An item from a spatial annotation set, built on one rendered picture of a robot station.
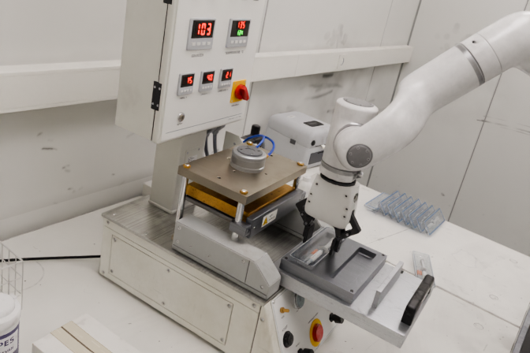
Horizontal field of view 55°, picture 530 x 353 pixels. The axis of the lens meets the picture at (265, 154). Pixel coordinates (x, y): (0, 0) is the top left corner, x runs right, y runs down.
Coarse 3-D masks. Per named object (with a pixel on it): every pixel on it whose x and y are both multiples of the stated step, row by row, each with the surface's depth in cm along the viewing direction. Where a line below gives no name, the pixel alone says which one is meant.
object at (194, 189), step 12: (192, 192) 114; (204, 192) 113; (216, 192) 114; (276, 192) 120; (288, 192) 122; (204, 204) 114; (216, 204) 112; (228, 204) 110; (252, 204) 112; (264, 204) 113; (228, 216) 111
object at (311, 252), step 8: (320, 232) 117; (328, 232) 118; (312, 240) 113; (320, 240) 114; (328, 240) 114; (304, 248) 109; (312, 248) 110; (320, 248) 111; (328, 248) 111; (296, 256) 106; (304, 256) 106; (312, 256) 107; (320, 256) 108; (312, 264) 104
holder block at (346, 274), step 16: (352, 240) 118; (288, 256) 107; (336, 256) 111; (352, 256) 113; (368, 256) 116; (384, 256) 115; (288, 272) 106; (304, 272) 104; (320, 272) 104; (336, 272) 106; (352, 272) 109; (368, 272) 107; (320, 288) 102; (336, 288) 101; (352, 288) 100
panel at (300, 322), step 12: (276, 300) 105; (288, 300) 109; (276, 312) 105; (288, 312) 105; (300, 312) 113; (312, 312) 117; (324, 312) 122; (276, 324) 104; (288, 324) 108; (300, 324) 112; (312, 324) 116; (324, 324) 122; (336, 324) 127; (300, 336) 112; (324, 336) 121; (288, 348) 107; (312, 348) 116
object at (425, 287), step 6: (426, 276) 107; (432, 276) 108; (426, 282) 105; (432, 282) 106; (420, 288) 102; (426, 288) 103; (414, 294) 100; (420, 294) 100; (426, 294) 102; (414, 300) 98; (420, 300) 99; (408, 306) 96; (414, 306) 96; (408, 312) 96; (414, 312) 96; (402, 318) 97; (408, 318) 97; (408, 324) 97
